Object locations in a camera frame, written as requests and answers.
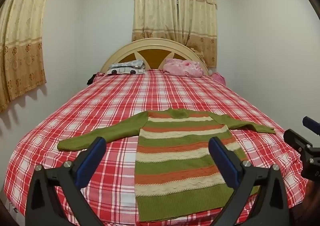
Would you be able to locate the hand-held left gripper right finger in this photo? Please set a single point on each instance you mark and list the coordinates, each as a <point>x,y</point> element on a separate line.
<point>222,156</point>

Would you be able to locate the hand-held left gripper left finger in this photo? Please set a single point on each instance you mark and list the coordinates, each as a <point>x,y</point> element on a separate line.
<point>96,151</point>

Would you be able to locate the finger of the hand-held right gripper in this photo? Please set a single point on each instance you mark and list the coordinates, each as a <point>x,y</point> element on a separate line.
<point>297,139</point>
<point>311,124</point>

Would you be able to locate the green striped knit sweater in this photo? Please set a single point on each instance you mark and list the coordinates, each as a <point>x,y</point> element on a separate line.
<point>175,161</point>

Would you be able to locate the red plaid bedsheet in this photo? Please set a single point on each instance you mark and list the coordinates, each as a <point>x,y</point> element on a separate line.
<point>125,96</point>

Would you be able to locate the black dark object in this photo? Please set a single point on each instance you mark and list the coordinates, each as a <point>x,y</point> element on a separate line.
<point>90,79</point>

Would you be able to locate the pink cloth bundle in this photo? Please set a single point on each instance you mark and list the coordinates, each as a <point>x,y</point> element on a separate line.
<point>218,78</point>

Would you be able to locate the white printed pillow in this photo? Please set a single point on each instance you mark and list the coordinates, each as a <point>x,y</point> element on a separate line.
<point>125,71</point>

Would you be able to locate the grey floral folded cloth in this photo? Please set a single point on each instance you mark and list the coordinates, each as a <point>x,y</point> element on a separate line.
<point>128,63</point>

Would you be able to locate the pink pillow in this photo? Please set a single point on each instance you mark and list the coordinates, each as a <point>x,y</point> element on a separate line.
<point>182,67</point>

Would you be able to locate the cream wooden headboard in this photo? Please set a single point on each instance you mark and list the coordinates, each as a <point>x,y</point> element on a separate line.
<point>155,43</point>

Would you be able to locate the beige patterned side curtain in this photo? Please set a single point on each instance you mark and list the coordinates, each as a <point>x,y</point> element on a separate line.
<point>20,41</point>

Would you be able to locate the beige patterned curtain panel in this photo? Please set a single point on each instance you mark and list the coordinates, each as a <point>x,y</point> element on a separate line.
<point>197,16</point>
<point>152,8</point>

